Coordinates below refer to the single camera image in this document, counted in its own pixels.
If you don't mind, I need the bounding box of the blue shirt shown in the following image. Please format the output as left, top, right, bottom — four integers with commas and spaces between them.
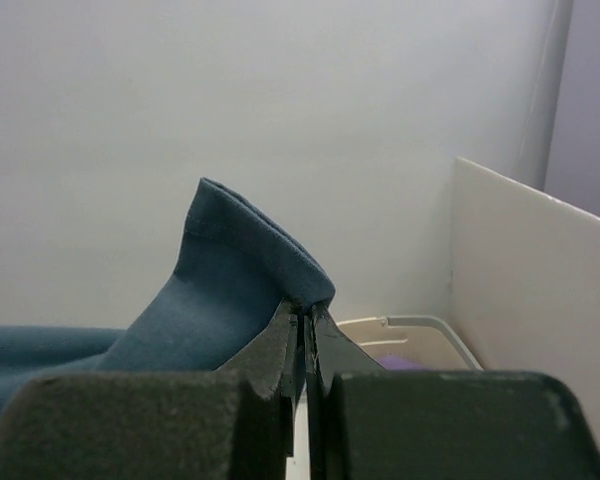
0, 178, 336, 414

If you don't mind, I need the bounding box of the lilac cloth in basket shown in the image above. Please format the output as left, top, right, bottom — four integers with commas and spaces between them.
376, 355, 427, 371

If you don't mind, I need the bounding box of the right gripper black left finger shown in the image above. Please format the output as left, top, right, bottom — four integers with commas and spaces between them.
0, 303, 298, 479

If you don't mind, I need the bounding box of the cream laundry basket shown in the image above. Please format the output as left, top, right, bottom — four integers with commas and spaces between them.
338, 315, 482, 370

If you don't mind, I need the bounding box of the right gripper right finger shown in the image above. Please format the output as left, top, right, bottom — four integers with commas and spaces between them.
303, 304, 600, 479

